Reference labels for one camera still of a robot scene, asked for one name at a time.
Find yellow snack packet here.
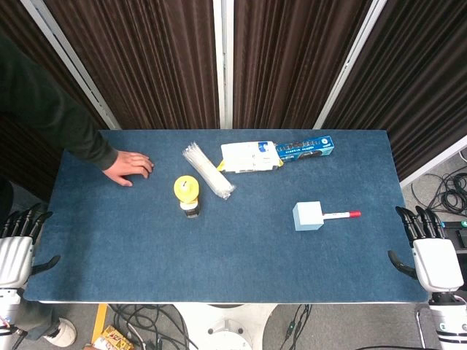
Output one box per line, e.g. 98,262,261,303
90,324,135,350

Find brown pleated curtain screen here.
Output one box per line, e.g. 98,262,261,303
0,0,467,202

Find person's bare hand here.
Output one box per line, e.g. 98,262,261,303
102,149,155,187

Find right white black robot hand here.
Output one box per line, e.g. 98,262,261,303
387,206,465,292

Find yellow wooden strip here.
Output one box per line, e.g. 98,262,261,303
90,303,109,343

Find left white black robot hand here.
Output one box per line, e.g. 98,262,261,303
0,202,61,289

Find blue long box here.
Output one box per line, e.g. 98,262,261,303
273,135,336,163

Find black floor cables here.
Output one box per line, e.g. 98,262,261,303
108,303,198,350

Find clear plastic straw pack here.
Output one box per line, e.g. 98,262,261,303
182,142,236,201

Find white sneaker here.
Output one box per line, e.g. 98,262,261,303
42,316,78,348

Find dark green sleeve forearm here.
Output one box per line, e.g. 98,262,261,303
0,28,120,171

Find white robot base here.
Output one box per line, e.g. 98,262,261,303
174,303,278,350

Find yellow capped bottle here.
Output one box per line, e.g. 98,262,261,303
173,175,201,219

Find white cube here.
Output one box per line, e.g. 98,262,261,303
292,201,325,233

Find black cable bundle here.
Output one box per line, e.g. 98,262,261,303
411,171,467,216

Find blue felt table mat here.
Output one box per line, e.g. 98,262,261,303
22,129,431,304

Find black device with green button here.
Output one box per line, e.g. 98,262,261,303
441,218,467,254

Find white wipes packet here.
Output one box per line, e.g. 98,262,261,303
217,140,285,174

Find red capped white marker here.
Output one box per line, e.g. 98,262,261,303
322,210,362,221

